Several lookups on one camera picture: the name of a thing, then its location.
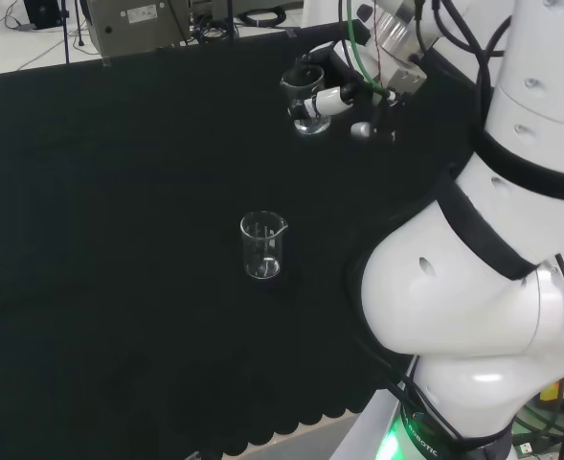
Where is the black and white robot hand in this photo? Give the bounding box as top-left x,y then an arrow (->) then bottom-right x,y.
293,40 -> 401,145

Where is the small clear glass beaker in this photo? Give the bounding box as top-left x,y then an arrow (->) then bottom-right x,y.
280,64 -> 333,137

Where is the clear glass beaker with spout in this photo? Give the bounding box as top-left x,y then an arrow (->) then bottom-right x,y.
238,210 -> 289,281

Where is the grey metal equipment box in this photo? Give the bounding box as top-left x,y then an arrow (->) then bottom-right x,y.
79,0 -> 192,61

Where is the black bench cloth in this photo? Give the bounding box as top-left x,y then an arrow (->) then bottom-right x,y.
0,21 -> 484,457

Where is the black tripod leg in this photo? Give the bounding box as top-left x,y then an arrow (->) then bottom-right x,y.
60,0 -> 71,64

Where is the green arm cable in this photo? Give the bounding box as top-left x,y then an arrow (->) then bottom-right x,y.
337,0 -> 391,98

